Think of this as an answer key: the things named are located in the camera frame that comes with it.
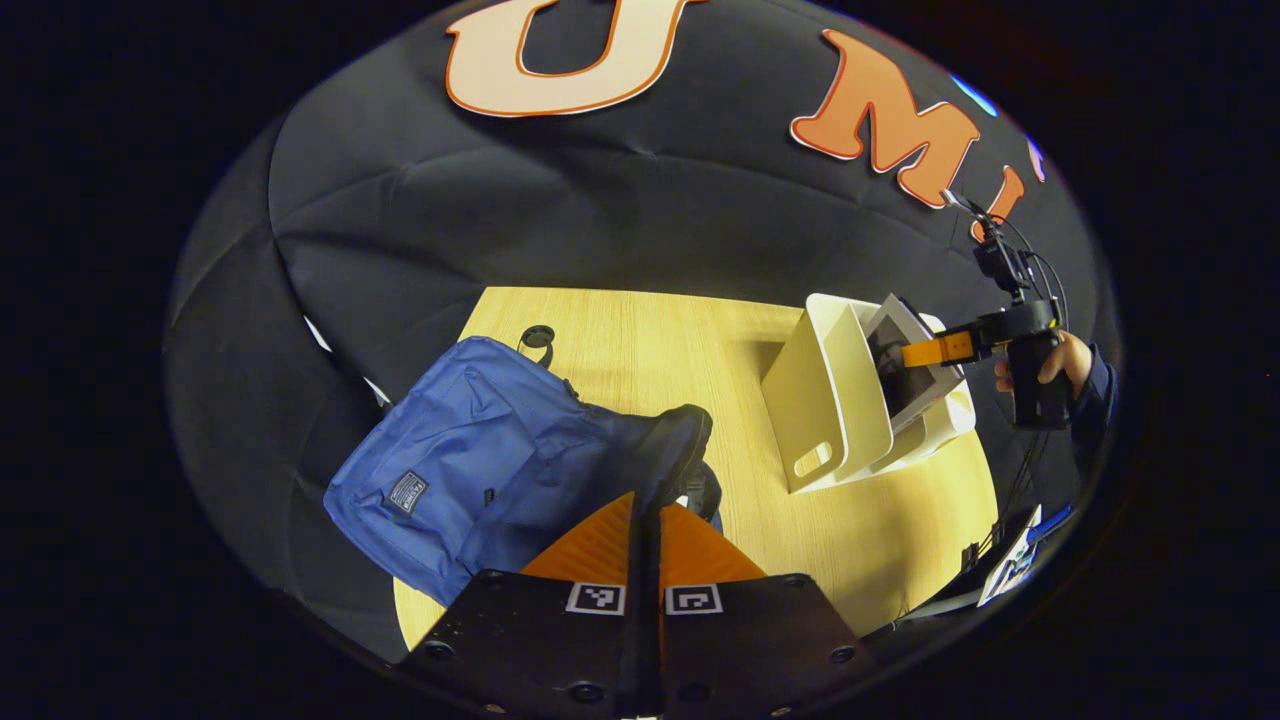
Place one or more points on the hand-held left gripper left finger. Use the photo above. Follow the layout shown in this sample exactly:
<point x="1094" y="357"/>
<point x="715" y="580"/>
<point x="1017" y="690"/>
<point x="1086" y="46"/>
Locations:
<point x="540" y="640"/>

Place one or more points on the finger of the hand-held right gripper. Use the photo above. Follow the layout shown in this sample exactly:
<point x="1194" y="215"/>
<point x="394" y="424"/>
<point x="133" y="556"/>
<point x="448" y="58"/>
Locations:
<point x="940" y="349"/>

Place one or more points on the blue schoolbag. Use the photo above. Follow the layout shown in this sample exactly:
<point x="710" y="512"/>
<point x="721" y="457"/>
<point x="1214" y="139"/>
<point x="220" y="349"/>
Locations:
<point x="470" y="460"/>

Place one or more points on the white plastic bookshelf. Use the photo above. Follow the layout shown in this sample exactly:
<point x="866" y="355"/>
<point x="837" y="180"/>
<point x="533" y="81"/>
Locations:
<point x="830" y="400"/>

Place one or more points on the white blue printed card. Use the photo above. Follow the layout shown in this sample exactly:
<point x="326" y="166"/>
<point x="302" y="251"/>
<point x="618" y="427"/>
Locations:
<point x="1015" y="560"/>

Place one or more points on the black backdrop cloth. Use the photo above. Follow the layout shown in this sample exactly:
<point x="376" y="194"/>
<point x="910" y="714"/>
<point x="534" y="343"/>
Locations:
<point x="600" y="200"/>

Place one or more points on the black quilted side cloth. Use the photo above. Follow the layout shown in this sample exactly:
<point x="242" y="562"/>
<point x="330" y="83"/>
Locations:
<point x="240" y="400"/>

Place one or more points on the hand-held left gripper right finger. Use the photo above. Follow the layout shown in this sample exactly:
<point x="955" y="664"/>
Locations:
<point x="750" y="640"/>

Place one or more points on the white spine book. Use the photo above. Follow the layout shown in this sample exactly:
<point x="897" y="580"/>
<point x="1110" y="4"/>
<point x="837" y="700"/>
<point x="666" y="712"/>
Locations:
<point x="905" y="385"/>

